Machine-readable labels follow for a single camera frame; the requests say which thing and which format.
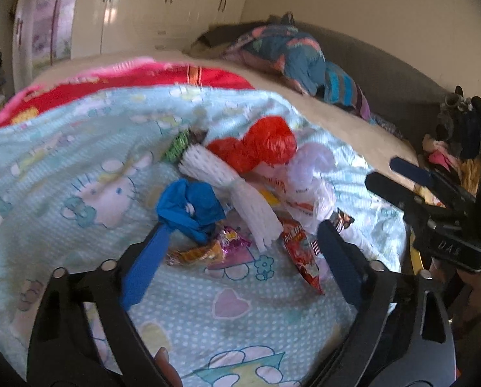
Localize red snack wrapper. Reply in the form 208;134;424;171
278;215;324;294

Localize yellow rim trash bin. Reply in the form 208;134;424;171
408;231;424;275

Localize pink hello kitty door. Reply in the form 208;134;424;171
12;0;76;92

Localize stuffed toys and clothes pile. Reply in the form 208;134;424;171
420;86;481;198

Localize cream glossy wardrobe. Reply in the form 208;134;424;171
71;0;246;59

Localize brown chocolate bar wrapper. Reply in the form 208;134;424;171
329;208;355;233

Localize olive brown clothes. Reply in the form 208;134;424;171
182;22;267;59

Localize blue hello kitty blanket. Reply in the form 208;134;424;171
0;86;406;386

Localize grey bed headboard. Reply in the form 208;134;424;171
292;19;455;146

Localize green snack wrapper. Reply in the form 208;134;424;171
162;128;208;164

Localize clear white plastic bag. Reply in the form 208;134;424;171
254;142;337;234

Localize blue plastic bag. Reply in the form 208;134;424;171
156;178;226;245

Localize red plastic bag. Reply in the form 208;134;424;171
206;116;297;174

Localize red pink blanket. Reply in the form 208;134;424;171
0;57;254;128

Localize orange purple candy wrapper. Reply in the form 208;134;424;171
166;226;251;266

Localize right hand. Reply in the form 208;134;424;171
448;269;481;334

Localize striped blue pillow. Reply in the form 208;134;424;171
324;61;371;122

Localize beige bed mattress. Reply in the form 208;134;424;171
17;51;416;187

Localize blue floral quilt pile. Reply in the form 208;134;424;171
222;24;326;96

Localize left hand painted nails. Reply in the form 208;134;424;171
154;347;183;387

